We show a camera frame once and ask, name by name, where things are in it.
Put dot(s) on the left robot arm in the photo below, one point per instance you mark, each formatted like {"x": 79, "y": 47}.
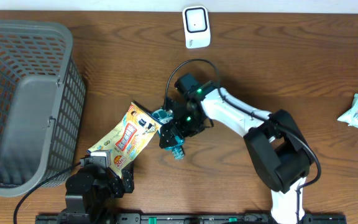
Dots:
{"x": 91, "y": 187}

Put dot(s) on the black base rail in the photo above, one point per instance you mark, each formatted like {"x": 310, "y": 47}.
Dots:
{"x": 136, "y": 218}

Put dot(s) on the grey plastic shopping basket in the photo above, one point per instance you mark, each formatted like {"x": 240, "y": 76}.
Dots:
{"x": 41, "y": 102}

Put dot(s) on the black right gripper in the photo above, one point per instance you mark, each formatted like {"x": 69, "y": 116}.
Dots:
{"x": 173, "y": 124}

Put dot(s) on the white barcode scanner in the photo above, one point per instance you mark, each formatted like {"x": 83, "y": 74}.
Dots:
{"x": 196, "y": 27}

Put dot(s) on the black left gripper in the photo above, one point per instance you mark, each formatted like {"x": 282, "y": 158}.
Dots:
{"x": 118, "y": 188}

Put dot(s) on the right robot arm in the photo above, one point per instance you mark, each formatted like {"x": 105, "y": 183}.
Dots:
{"x": 279, "y": 153}

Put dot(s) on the teal mouthwash bottle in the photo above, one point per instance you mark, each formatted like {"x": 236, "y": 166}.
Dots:
{"x": 170, "y": 139}

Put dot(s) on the yellow wet wipes bag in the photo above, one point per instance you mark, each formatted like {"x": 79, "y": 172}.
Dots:
{"x": 128, "y": 138}

